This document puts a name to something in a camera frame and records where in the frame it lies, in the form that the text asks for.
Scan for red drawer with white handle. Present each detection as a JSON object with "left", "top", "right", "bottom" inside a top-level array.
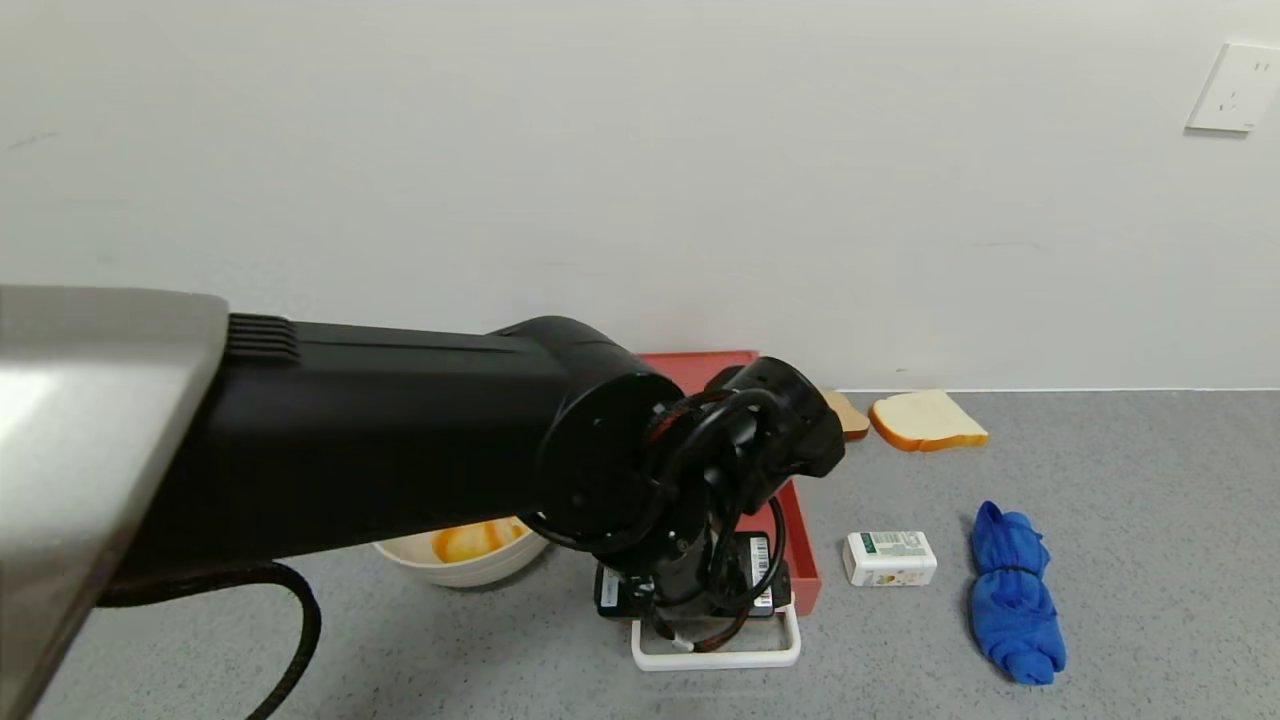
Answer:
[{"left": 630, "top": 478, "right": 824, "bottom": 673}]

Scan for black braided cable red wires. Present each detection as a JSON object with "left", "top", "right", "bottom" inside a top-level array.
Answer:
[{"left": 648, "top": 598, "right": 753, "bottom": 654}]

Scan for brown toast slice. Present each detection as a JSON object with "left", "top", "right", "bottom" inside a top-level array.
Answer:
[{"left": 819, "top": 389, "right": 872, "bottom": 444}]

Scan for beige round bowl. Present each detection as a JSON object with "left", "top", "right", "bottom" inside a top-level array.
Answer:
[{"left": 371, "top": 515, "right": 552, "bottom": 589}]

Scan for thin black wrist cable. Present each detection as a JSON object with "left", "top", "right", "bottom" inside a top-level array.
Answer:
[{"left": 648, "top": 388, "right": 789, "bottom": 606}]

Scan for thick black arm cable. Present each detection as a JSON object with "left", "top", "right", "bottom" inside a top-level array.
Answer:
[{"left": 94, "top": 559, "right": 324, "bottom": 720}]

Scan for white bread slice orange crust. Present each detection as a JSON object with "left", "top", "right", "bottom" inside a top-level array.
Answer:
[{"left": 869, "top": 389, "right": 991, "bottom": 453}]

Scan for orange striped croissant toy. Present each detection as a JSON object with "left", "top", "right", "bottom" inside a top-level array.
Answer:
[{"left": 431, "top": 517, "right": 530, "bottom": 564}]

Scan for small white printed box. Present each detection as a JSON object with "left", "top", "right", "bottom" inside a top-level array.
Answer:
[{"left": 842, "top": 530, "right": 939, "bottom": 588}]

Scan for blue bundled cloth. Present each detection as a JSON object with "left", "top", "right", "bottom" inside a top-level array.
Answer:
[{"left": 968, "top": 500, "right": 1069, "bottom": 687}]

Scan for white wall socket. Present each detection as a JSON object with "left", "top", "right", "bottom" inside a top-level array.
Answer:
[{"left": 1185, "top": 41, "right": 1280, "bottom": 135}]

